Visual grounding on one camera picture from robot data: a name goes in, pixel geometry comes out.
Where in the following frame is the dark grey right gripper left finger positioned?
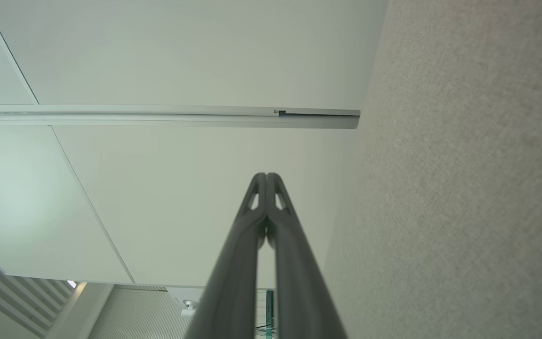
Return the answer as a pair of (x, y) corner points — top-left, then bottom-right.
(184, 172), (267, 339)

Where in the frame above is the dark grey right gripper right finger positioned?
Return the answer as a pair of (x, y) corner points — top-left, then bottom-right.
(267, 172), (348, 339)

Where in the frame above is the green edged glass panel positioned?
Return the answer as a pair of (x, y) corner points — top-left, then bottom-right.
(255, 288), (276, 339)

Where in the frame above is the white ceiling mounted device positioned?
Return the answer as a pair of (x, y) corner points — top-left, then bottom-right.
(167, 287), (206, 317)

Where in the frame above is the white slatted ceiling louvre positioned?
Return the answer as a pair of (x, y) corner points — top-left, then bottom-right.
(0, 238), (78, 338)

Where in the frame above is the white ceiling rail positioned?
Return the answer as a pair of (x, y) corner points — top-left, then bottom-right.
(0, 105), (361, 129)

